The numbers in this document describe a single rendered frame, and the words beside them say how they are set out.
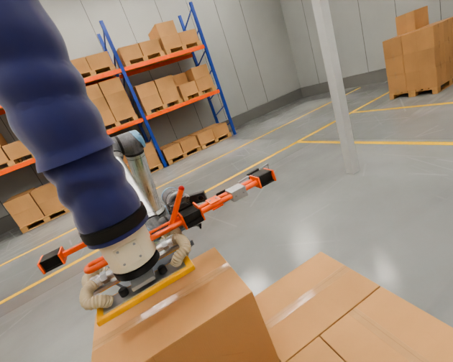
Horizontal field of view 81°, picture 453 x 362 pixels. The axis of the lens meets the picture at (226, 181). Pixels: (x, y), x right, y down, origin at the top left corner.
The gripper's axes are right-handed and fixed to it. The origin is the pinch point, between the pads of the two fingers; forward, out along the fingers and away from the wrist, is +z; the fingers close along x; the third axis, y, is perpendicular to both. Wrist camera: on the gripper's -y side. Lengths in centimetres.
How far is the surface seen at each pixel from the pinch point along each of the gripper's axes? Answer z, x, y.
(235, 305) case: 20.3, -30.8, 4.1
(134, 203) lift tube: 6.5, 16.0, 19.0
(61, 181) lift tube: 8.4, 31.8, 33.7
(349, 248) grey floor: -56, -124, -123
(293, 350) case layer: 20, -69, -11
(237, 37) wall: -894, 189, -587
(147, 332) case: 7.6, -29.5, 35.3
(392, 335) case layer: 41, -69, -45
